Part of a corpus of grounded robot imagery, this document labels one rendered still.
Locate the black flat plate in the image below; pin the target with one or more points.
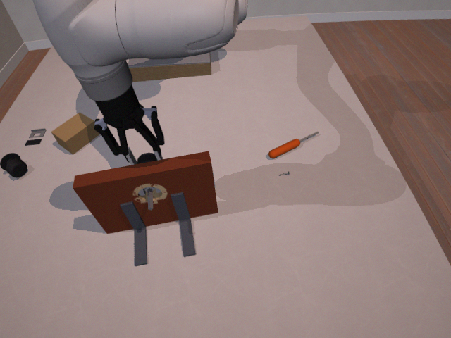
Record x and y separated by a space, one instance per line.
33 142

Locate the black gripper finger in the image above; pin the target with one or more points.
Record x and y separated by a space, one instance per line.
154 142
101 127

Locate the orange-handled screwdriver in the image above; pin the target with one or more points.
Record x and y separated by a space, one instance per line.
287 147

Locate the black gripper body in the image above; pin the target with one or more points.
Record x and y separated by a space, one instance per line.
121 108

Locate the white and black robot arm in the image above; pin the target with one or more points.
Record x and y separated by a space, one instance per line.
92 36

